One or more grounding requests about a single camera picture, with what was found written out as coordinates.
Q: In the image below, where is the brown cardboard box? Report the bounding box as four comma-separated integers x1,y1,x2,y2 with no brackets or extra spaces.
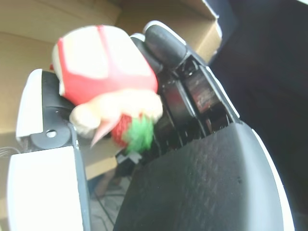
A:
0,0,223,181

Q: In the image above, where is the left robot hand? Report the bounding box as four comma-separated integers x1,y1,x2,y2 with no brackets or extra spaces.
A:
7,20,295,231

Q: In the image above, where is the cream round toy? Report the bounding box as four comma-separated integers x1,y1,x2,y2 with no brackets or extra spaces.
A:
49,24,164,154

